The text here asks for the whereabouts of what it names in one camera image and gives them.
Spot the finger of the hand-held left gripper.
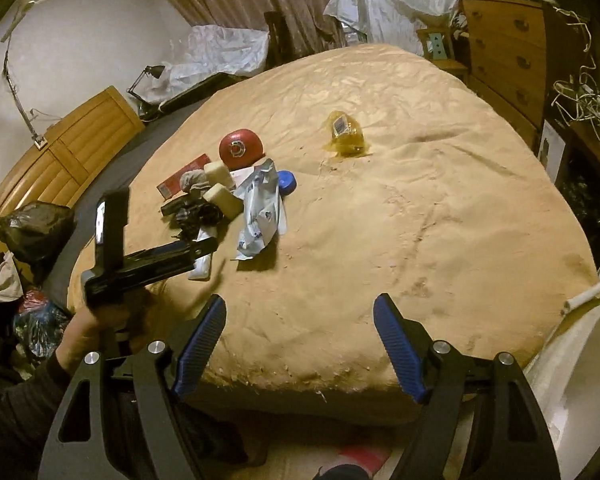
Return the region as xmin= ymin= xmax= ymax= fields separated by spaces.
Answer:
xmin=179 ymin=251 xmax=216 ymax=267
xmin=179 ymin=237 xmax=220 ymax=254

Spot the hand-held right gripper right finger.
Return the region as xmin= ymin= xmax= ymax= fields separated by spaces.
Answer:
xmin=372 ymin=292 xmax=563 ymax=480

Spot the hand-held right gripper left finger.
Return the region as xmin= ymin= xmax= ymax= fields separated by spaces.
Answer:
xmin=37 ymin=294 xmax=228 ymax=480

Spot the white tube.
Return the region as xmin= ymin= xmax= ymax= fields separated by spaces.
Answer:
xmin=189 ymin=225 xmax=218 ymax=281

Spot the grey knitted cloth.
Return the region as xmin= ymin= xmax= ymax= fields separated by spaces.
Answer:
xmin=179 ymin=169 xmax=208 ymax=195

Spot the yellow sponge block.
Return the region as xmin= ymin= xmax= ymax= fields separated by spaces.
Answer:
xmin=203 ymin=161 xmax=236 ymax=188
xmin=202 ymin=184 xmax=243 ymax=218

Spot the person's left forearm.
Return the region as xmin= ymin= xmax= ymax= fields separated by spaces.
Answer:
xmin=0 ymin=352 xmax=76 ymax=480

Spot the black trash bag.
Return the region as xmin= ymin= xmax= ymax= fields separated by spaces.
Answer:
xmin=0 ymin=201 xmax=76 ymax=281

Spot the person's left hand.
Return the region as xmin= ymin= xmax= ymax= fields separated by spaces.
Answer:
xmin=55 ymin=290 xmax=156 ymax=376

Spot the black crumpled plastic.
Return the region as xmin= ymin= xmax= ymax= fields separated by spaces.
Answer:
xmin=161 ymin=195 xmax=226 ymax=238

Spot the white and blue plastic wrapper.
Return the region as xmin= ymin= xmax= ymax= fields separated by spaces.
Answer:
xmin=230 ymin=157 xmax=288 ymax=262

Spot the red cardboard box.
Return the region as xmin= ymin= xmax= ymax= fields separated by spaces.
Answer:
xmin=157 ymin=155 xmax=211 ymax=200

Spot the colourful plastic bag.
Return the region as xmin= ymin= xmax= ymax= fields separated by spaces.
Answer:
xmin=12 ymin=287 xmax=73 ymax=361

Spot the red round tin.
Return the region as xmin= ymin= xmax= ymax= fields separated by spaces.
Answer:
xmin=218 ymin=129 xmax=264 ymax=170

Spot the orange blanket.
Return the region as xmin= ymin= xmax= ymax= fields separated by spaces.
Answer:
xmin=67 ymin=42 xmax=600 ymax=426

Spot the grey mattress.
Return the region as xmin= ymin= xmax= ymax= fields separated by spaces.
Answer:
xmin=30 ymin=72 xmax=266 ymax=306

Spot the beige cloth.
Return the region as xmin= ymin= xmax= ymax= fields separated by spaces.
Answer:
xmin=0 ymin=252 xmax=21 ymax=306

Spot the wooden headboard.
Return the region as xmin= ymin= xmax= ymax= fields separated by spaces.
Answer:
xmin=0 ymin=85 xmax=146 ymax=261

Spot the black desk lamp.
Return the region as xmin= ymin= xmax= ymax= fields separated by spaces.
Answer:
xmin=126 ymin=65 xmax=167 ymax=121

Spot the yellow plastic wrapper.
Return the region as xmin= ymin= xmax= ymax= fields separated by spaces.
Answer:
xmin=322 ymin=109 xmax=373 ymax=157

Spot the small plastic dust sheet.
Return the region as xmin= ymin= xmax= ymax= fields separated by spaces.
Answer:
xmin=152 ymin=24 xmax=271 ymax=106

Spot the white rolled paper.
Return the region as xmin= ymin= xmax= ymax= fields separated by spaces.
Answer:
xmin=562 ymin=280 xmax=600 ymax=316

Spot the dark wooden chair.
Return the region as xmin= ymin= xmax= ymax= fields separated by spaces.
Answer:
xmin=263 ymin=10 xmax=293 ymax=68

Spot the ceiling fan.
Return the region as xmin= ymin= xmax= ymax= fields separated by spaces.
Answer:
xmin=0 ymin=0 xmax=68 ymax=43

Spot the small wooden stool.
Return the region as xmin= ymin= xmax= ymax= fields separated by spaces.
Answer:
xmin=417 ymin=25 xmax=468 ymax=78

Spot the wooden dresser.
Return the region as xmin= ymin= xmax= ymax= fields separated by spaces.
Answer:
xmin=460 ymin=0 xmax=548 ymax=148

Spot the wall cable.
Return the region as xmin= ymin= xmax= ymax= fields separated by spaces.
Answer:
xmin=2 ymin=35 xmax=48 ymax=150

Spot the tangle of white cables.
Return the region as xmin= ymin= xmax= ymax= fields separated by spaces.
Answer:
xmin=545 ymin=0 xmax=600 ymax=146

